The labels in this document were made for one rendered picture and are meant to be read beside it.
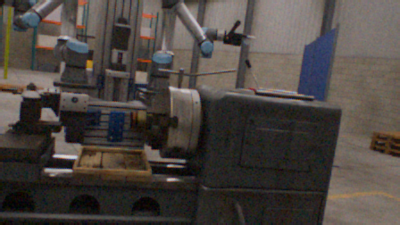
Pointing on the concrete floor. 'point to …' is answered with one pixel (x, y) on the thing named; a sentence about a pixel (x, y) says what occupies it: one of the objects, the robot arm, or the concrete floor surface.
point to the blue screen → (318, 65)
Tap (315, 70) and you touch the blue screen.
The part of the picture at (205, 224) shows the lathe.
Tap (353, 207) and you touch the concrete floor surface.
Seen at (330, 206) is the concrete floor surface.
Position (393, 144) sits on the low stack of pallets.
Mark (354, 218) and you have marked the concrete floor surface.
